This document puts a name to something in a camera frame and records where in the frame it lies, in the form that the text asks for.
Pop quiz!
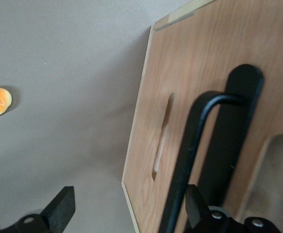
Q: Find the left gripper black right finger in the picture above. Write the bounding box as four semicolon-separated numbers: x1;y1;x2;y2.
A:
184;184;234;233

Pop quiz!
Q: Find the light wooden drawer cabinet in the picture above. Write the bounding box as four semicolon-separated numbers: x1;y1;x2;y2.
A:
121;0;283;233

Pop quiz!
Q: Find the black metal drawer handle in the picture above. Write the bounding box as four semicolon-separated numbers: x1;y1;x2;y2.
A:
158;64;265;233

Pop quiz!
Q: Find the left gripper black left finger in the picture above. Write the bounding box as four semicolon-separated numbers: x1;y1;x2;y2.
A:
0;186;76;233

